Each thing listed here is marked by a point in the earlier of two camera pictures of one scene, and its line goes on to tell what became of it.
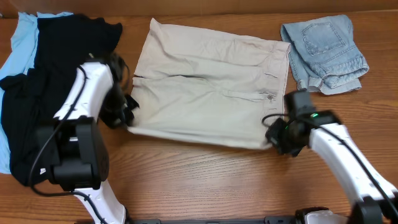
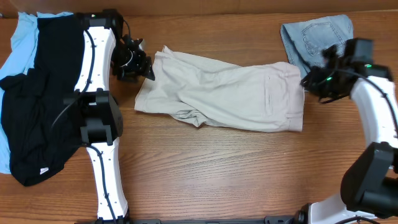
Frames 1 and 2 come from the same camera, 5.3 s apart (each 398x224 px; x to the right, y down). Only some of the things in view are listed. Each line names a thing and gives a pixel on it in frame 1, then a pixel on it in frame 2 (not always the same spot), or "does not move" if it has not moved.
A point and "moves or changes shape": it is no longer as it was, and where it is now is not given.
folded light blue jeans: [324, 55] does not move
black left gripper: [125, 109] -> [140, 66]
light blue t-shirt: [20, 60] does not move
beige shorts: [208, 85] moves or changes shape
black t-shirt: [32, 98] does not move
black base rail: [273, 219] does not move
